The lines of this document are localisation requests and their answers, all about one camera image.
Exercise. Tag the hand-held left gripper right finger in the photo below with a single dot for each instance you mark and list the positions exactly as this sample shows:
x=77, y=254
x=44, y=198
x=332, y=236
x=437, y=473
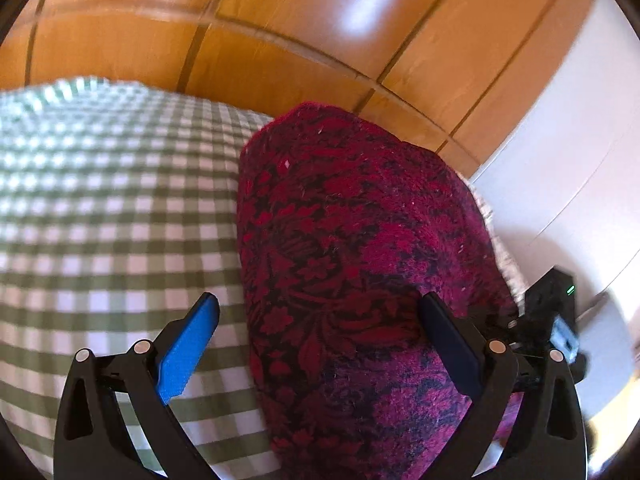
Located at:
x=452, y=345

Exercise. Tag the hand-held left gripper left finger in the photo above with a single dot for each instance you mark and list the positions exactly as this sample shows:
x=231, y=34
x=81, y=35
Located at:
x=187, y=345

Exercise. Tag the red floral knit garment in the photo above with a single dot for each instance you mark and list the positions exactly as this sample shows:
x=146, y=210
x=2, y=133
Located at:
x=360, y=260

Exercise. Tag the green checked bed sheet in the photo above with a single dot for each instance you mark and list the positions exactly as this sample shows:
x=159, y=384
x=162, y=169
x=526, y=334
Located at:
x=115, y=230

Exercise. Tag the wooden panelled headboard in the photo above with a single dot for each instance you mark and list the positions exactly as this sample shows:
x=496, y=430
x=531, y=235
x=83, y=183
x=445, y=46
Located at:
x=280, y=35

